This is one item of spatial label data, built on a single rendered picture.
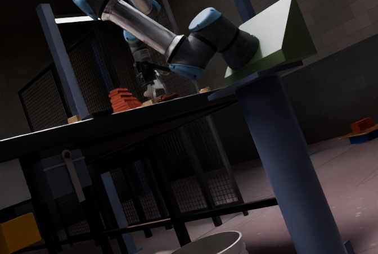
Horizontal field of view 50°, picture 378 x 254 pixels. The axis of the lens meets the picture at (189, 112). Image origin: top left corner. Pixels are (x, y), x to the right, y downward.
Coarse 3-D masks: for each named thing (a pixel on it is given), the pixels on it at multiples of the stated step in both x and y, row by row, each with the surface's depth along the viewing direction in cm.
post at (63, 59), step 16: (48, 16) 371; (48, 32) 368; (64, 48) 372; (64, 64) 367; (64, 80) 366; (80, 96) 368; (80, 112) 363; (96, 176) 361; (112, 192) 360; (112, 208) 355; (112, 224) 358; (128, 240) 356
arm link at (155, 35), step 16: (80, 0) 139; (96, 0) 140; (112, 0) 141; (96, 16) 143; (112, 16) 143; (128, 16) 142; (144, 16) 143; (128, 32) 146; (144, 32) 142; (160, 32) 142; (160, 48) 144; (176, 48) 141; (192, 48) 141; (208, 48) 142; (176, 64) 142; (192, 64) 141; (208, 64) 146
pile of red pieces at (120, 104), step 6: (114, 90) 272; (120, 90) 275; (126, 90) 282; (114, 96) 272; (120, 96) 270; (126, 96) 278; (132, 96) 287; (114, 102) 272; (120, 102) 270; (126, 102) 269; (132, 102) 277; (138, 102) 286; (114, 108) 272; (120, 108) 270; (126, 108) 269; (132, 108) 271
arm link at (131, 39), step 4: (124, 32) 177; (124, 36) 178; (128, 36) 177; (132, 36) 177; (128, 40) 178; (132, 40) 178; (136, 40) 179; (140, 40) 183; (132, 44) 184; (136, 44) 185; (140, 44) 188
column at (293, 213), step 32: (288, 64) 146; (224, 96) 159; (256, 96) 145; (256, 128) 147; (288, 128) 144; (288, 160) 142; (288, 192) 143; (320, 192) 144; (288, 224) 147; (320, 224) 141
